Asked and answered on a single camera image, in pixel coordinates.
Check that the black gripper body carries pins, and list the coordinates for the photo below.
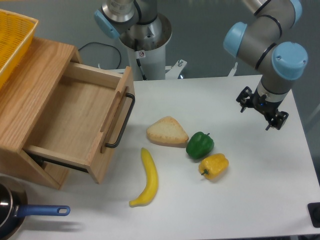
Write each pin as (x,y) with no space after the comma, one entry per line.
(266,108)

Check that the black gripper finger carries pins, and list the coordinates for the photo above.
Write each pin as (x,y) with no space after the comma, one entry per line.
(245,99)
(276,119)

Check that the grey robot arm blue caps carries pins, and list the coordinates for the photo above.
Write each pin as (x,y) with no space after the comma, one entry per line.
(279,64)

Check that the green bell pepper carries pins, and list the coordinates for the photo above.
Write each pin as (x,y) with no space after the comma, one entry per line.
(200,145)

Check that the yellow bell pepper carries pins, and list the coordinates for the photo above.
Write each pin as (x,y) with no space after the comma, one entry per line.
(213,165)

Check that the triangular bread slice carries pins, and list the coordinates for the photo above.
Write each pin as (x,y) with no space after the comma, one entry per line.
(167,132)

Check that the yellow banana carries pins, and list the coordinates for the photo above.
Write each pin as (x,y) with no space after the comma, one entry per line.
(152,181)

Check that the wooden drawer cabinet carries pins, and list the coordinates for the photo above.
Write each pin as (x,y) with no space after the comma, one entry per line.
(22,101)

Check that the yellow plastic basket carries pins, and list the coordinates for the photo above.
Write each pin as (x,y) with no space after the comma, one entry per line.
(16,34)

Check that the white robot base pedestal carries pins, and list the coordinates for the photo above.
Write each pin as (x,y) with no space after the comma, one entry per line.
(146,50)

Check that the open wooden drawer black handle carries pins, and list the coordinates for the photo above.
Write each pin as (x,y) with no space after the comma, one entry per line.
(84,119)

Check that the blue handled frying pan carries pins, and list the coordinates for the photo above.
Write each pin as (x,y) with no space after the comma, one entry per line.
(13,210)

